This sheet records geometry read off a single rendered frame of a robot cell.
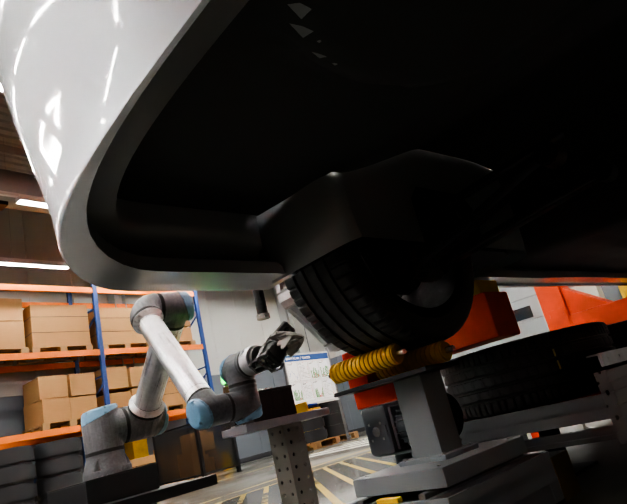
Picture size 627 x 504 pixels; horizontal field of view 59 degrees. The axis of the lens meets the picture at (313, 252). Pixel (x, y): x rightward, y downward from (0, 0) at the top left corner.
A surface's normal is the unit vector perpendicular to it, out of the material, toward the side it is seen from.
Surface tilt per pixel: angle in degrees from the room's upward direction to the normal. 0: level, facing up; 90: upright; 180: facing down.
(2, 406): 90
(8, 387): 90
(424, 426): 90
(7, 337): 90
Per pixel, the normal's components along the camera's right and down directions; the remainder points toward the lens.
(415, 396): -0.73, -0.04
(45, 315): 0.72, -0.37
